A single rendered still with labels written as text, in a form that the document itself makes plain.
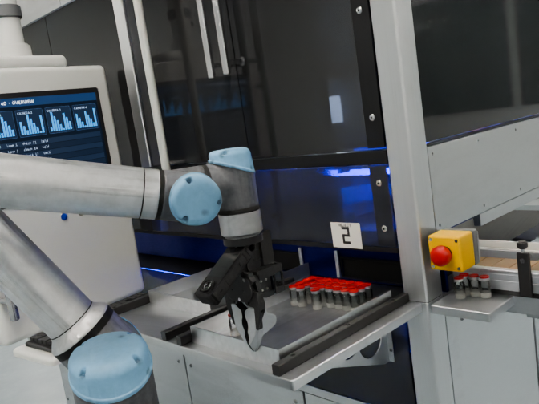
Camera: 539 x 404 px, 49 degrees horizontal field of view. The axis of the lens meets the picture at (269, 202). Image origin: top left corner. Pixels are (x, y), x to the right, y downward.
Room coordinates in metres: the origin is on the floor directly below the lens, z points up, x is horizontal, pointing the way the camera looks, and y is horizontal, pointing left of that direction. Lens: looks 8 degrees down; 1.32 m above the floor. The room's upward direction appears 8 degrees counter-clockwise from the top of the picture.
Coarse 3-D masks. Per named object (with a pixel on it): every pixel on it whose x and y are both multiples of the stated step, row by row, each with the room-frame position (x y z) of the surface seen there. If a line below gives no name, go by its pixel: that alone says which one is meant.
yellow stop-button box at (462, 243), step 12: (444, 228) 1.20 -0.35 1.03; (456, 228) 1.18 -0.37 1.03; (468, 228) 1.17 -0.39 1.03; (432, 240) 1.16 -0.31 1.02; (444, 240) 1.14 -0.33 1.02; (456, 240) 1.12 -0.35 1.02; (468, 240) 1.14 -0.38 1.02; (456, 252) 1.12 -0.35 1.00; (468, 252) 1.13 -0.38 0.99; (432, 264) 1.16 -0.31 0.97; (456, 264) 1.12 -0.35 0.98; (468, 264) 1.13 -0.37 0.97
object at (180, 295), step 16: (208, 272) 1.62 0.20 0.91; (288, 272) 1.48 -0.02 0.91; (304, 272) 1.52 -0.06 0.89; (160, 288) 1.51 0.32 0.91; (176, 288) 1.55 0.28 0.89; (192, 288) 1.57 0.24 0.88; (160, 304) 1.46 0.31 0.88; (176, 304) 1.40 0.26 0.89; (192, 304) 1.35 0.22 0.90; (224, 304) 1.33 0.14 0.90
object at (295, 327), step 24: (288, 288) 1.36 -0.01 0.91; (288, 312) 1.26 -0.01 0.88; (312, 312) 1.24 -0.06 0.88; (336, 312) 1.21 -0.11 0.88; (360, 312) 1.13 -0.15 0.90; (192, 336) 1.16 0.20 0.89; (216, 336) 1.10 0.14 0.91; (240, 336) 1.16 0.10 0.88; (264, 336) 1.14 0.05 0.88; (288, 336) 1.12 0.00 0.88; (312, 336) 1.03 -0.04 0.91; (264, 360) 1.00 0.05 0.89
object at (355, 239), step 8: (336, 224) 1.34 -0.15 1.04; (344, 224) 1.33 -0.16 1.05; (352, 224) 1.31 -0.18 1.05; (336, 232) 1.35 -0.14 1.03; (344, 232) 1.33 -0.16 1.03; (352, 232) 1.31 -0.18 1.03; (360, 232) 1.29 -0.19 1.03; (336, 240) 1.35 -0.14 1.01; (352, 240) 1.31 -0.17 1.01; (360, 240) 1.30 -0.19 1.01; (360, 248) 1.30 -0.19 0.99
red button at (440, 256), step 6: (438, 246) 1.13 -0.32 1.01; (444, 246) 1.13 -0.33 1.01; (432, 252) 1.13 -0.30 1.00; (438, 252) 1.12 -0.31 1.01; (444, 252) 1.11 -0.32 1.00; (450, 252) 1.12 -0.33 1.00; (432, 258) 1.13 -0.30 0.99; (438, 258) 1.12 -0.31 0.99; (444, 258) 1.11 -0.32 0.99; (450, 258) 1.12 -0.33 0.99; (438, 264) 1.12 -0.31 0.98; (444, 264) 1.11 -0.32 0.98
